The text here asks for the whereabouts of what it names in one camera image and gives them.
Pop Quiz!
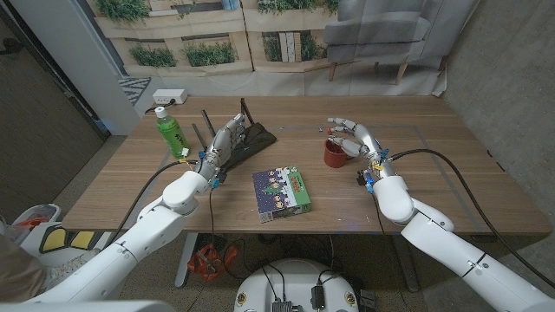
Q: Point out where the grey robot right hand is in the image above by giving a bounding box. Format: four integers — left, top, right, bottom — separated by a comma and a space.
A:
327, 116, 398, 179

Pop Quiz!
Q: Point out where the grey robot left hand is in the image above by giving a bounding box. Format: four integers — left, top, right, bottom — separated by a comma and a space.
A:
193, 113, 246, 181

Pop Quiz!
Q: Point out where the red enamel cup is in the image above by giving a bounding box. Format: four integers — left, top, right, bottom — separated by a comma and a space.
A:
323, 137, 355, 169

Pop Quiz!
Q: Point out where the green tea bottle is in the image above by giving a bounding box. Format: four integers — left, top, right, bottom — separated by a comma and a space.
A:
153, 106, 191, 159

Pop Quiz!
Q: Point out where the jigsaw puzzle box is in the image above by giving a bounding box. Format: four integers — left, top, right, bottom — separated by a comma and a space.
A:
251, 165, 312, 224

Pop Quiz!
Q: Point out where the white power strip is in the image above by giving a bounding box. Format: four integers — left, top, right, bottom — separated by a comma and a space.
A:
152, 88, 188, 106

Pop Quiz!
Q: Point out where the printed backdrop with armchair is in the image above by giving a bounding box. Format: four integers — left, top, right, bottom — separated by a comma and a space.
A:
86, 0, 480, 97

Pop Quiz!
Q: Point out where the orange tool under table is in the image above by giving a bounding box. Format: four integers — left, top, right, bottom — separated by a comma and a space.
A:
186, 243, 239, 282

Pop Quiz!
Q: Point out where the white table leg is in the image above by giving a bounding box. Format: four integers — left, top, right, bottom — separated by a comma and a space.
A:
174, 232, 199, 289

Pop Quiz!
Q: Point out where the grey table leg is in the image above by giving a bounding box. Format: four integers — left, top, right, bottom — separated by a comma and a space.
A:
389, 233, 421, 293

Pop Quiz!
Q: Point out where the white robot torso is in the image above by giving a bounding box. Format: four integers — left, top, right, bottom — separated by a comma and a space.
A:
232, 258, 361, 312

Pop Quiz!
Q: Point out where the black adapter on torso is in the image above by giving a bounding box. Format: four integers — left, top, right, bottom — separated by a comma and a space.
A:
310, 284, 326, 310

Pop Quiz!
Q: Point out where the white and yellow floor device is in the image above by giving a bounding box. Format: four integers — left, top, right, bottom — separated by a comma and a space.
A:
10, 203, 97, 261

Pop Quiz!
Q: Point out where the white sneaker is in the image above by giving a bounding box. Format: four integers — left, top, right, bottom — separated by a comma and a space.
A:
42, 249, 101, 288

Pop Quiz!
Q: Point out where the person's leg in brown trousers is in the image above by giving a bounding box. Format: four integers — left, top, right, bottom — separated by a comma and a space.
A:
0, 233, 49, 303

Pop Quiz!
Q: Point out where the thin black left wrist cable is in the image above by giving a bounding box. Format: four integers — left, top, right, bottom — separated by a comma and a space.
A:
186, 188, 217, 312

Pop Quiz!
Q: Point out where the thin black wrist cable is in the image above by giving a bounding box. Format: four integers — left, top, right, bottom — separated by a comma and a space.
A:
186, 188, 217, 312
371, 192, 388, 236

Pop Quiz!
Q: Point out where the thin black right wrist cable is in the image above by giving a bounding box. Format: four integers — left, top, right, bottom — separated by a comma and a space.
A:
371, 192, 388, 236

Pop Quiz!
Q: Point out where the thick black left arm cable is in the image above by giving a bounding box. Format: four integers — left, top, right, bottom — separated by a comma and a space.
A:
103, 159, 199, 249

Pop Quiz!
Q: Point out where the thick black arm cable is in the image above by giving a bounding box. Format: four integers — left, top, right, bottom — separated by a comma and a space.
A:
385, 148, 555, 289
103, 159, 199, 249

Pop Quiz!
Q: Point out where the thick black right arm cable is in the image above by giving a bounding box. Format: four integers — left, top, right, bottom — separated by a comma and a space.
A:
385, 148, 555, 289

